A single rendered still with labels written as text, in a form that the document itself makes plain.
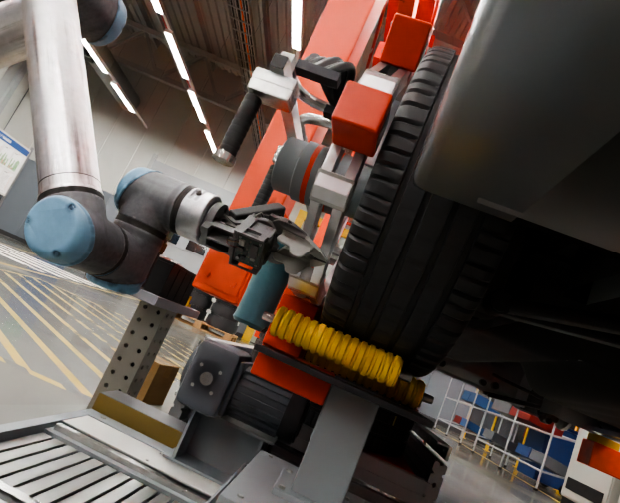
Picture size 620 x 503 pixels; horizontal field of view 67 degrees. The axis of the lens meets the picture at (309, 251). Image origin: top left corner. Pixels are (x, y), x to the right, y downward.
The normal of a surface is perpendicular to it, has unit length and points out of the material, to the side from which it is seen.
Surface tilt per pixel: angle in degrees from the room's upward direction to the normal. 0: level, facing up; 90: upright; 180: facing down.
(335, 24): 90
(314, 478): 90
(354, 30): 90
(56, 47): 71
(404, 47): 125
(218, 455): 90
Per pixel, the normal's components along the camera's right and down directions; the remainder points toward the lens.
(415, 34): -0.28, 0.32
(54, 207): -0.14, -0.16
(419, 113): -0.02, -0.33
